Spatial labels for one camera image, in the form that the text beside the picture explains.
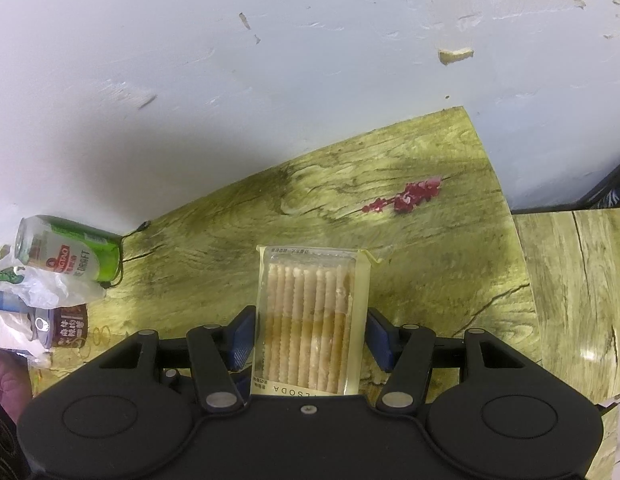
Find green wood-grain desktop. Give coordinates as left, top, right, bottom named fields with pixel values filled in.
left=27, top=106, right=543, bottom=411

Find purple lidded food can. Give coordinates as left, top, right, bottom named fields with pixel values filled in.
left=30, top=304, right=89, bottom=350

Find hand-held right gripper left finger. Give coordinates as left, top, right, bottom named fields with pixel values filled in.
left=97, top=305, right=257, bottom=412

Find white plastic bag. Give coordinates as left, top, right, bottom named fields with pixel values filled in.
left=0, top=255, right=105, bottom=311

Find clear soda cracker packet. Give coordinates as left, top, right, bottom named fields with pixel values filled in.
left=250, top=244, right=381, bottom=398

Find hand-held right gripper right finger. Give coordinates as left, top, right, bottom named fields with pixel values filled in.
left=367, top=306, right=528, bottom=412

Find black usb cable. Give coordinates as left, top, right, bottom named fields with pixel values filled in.
left=102, top=220, right=150, bottom=288

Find green white beer can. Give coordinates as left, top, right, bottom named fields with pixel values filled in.
left=14, top=215, right=123, bottom=283

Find white tissue pack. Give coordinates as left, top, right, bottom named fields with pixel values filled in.
left=0, top=310, right=35, bottom=348

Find wood-grain side table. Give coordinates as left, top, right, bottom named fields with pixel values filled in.
left=510, top=207, right=620, bottom=480

